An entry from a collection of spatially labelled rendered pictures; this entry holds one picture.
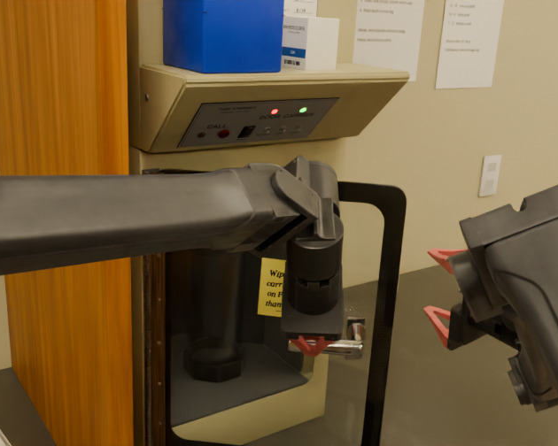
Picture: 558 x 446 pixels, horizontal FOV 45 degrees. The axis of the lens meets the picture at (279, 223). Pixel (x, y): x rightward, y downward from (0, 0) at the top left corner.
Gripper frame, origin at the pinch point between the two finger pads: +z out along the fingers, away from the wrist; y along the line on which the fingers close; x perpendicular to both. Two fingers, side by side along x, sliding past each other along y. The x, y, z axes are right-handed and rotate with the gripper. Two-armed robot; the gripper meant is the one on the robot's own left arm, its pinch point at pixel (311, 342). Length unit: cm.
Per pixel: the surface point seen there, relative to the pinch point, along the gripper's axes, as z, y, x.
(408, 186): 48, -82, 24
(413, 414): 36.4, -12.0, 17.5
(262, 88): -24.6, -16.3, -6.2
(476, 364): 45, -29, 32
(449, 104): 33, -97, 33
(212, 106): -23.8, -14.0, -11.6
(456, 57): 23, -103, 34
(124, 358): -2.0, 4.5, -21.2
